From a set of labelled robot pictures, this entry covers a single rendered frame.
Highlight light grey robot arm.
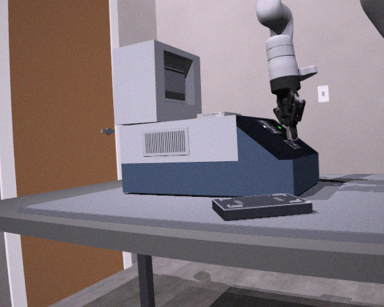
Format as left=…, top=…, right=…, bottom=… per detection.
left=256, top=0, right=384, bottom=81

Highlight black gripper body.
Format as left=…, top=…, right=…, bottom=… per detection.
left=270, top=75, right=301, bottom=113

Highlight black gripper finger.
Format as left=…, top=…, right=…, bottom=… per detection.
left=282, top=94, right=306, bottom=141
left=273, top=100, right=290, bottom=141

